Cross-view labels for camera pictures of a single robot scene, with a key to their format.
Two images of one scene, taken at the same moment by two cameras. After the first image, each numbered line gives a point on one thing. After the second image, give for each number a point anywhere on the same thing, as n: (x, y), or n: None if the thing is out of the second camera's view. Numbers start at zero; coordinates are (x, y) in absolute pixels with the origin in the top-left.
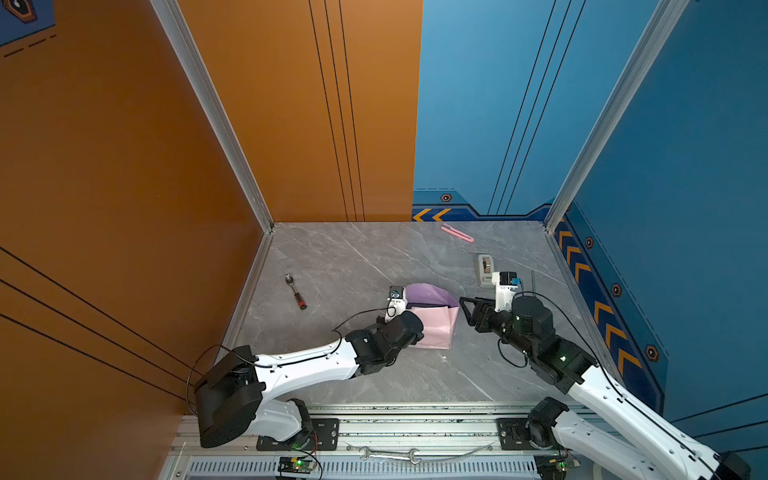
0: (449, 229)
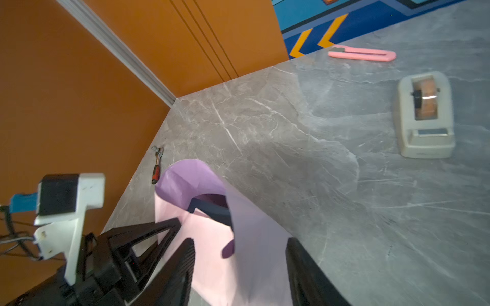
0: (344, 51)
